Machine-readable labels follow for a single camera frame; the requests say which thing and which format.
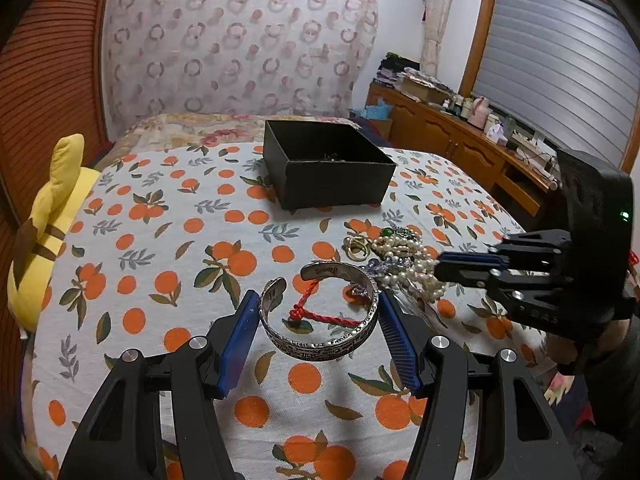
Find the white pearl necklace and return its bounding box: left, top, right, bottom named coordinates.
left=369, top=234, right=449, bottom=304

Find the grey window roller blind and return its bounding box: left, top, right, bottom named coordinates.
left=472, top=0, right=639, bottom=166

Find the floral quilt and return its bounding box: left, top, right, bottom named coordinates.
left=94, top=113, right=359, bottom=171

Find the red cord bracelet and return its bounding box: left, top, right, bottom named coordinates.
left=287, top=278, right=364, bottom=328

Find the green gem brooch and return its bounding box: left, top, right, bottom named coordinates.
left=381, top=226, right=421, bottom=242

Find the wooden side cabinet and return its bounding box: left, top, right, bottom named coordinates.
left=367, top=84, right=559, bottom=221

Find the clutter pile on cabinet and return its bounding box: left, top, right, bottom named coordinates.
left=373, top=52, right=454, bottom=105

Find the pink bottle on cabinet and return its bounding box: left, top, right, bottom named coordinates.
left=468, top=96, right=490, bottom=130

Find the yellow plush toy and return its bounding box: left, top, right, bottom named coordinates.
left=6, top=133, right=100, bottom=333

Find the patterned pink curtain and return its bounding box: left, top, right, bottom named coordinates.
left=103, top=0, right=378, bottom=138

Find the wooden louvered wardrobe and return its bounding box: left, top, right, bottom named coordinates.
left=0, top=0, right=116, bottom=221

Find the engraved silver cuff bracelet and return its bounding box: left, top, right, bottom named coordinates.
left=258, top=260, right=381, bottom=362

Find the orange print bedspread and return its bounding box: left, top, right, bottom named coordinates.
left=32, top=143, right=564, bottom=479

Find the gold rings cluster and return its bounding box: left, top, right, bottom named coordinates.
left=343, top=235, right=372, bottom=262

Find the black open jewelry box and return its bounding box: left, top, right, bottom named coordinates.
left=262, top=120, right=396, bottom=210

